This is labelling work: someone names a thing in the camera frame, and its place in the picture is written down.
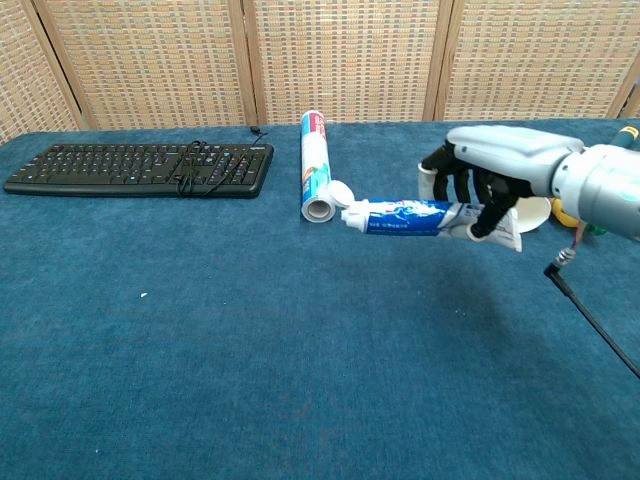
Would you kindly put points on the black computer keyboard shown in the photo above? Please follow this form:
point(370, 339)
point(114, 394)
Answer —
point(100, 165)

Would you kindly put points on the cling film roll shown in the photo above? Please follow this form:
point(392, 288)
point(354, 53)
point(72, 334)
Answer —
point(316, 165)

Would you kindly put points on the blue table cloth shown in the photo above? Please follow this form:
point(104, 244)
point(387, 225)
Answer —
point(250, 350)

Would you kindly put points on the blue white Crest toothpaste tube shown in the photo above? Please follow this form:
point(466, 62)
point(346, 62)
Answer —
point(410, 217)

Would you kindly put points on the white paper cup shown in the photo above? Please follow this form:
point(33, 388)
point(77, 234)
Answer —
point(532, 215)

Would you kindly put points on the yellow bottle green cap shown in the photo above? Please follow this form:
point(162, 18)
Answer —
point(567, 221)

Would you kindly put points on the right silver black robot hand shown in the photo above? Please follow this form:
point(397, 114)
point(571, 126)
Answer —
point(510, 150)

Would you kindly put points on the woven wooden folding screen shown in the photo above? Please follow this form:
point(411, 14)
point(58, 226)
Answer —
point(150, 60)

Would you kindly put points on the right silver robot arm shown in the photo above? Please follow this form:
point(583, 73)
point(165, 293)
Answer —
point(600, 185)

